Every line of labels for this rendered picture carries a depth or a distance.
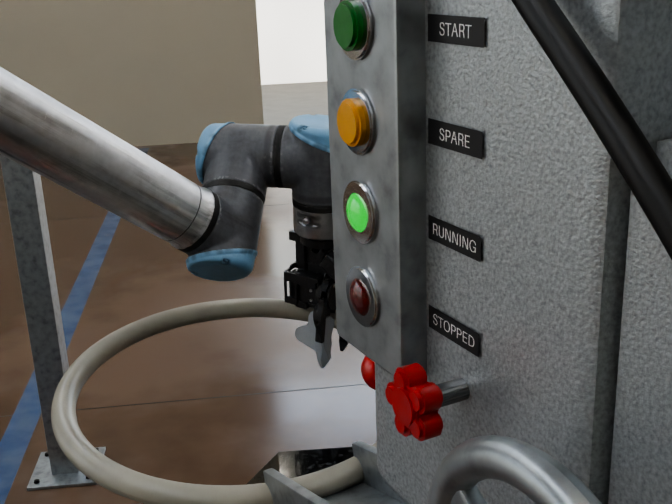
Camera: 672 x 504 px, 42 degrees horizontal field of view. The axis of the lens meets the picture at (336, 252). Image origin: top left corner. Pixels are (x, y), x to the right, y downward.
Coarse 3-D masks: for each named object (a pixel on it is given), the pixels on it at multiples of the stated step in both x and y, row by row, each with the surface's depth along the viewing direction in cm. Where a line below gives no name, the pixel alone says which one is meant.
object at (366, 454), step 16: (352, 448) 100; (368, 448) 97; (368, 464) 97; (272, 480) 93; (288, 480) 91; (368, 480) 98; (272, 496) 94; (288, 496) 90; (304, 496) 86; (336, 496) 96; (352, 496) 96; (368, 496) 95; (384, 496) 94
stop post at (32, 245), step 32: (0, 160) 232; (32, 192) 235; (32, 224) 238; (32, 256) 241; (32, 288) 244; (32, 320) 247; (32, 352) 250; (64, 352) 256; (96, 448) 274; (32, 480) 260; (64, 480) 260
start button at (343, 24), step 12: (348, 0) 45; (336, 12) 46; (348, 12) 45; (360, 12) 45; (336, 24) 46; (348, 24) 45; (360, 24) 45; (336, 36) 46; (348, 36) 45; (360, 36) 45; (348, 48) 46
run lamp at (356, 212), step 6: (354, 198) 49; (360, 198) 48; (348, 204) 49; (354, 204) 49; (360, 204) 48; (348, 210) 49; (354, 210) 49; (360, 210) 48; (348, 216) 49; (354, 216) 49; (360, 216) 48; (366, 216) 48; (354, 222) 49; (360, 222) 48; (366, 222) 48; (354, 228) 49; (360, 228) 49
